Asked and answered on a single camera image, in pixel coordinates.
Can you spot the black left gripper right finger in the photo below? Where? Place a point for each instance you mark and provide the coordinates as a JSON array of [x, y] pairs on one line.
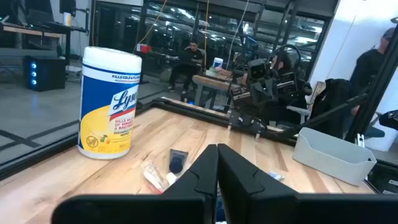
[[280, 208]]

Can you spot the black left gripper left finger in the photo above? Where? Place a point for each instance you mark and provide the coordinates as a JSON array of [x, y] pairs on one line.
[[140, 208]]

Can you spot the white purple-print toothpaste tube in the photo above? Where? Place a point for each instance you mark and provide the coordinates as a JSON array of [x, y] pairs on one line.
[[276, 175]]

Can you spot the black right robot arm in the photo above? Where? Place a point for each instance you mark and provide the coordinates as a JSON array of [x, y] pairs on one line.
[[289, 90]]

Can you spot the light wooden work table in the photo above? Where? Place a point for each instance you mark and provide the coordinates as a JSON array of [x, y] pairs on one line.
[[211, 82]]

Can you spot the white blue wipes canister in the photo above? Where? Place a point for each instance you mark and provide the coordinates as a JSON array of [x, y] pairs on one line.
[[217, 63]]

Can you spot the black jacket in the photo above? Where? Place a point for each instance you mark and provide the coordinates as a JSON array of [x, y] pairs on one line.
[[329, 102]]

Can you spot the light grey plastic bin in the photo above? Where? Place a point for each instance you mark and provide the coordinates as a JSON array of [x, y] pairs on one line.
[[329, 158]]

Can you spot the yellow blue wipes canister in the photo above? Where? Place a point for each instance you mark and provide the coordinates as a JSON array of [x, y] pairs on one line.
[[105, 102]]

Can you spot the red object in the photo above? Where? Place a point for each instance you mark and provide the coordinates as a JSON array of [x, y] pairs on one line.
[[143, 48]]

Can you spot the black computer tower blue lights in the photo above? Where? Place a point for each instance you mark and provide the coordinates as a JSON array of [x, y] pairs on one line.
[[43, 73]]

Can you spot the black desk with wooden top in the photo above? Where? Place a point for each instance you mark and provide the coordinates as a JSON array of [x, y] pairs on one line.
[[31, 31]]

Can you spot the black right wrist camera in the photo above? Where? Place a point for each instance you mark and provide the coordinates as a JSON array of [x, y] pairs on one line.
[[258, 70]]

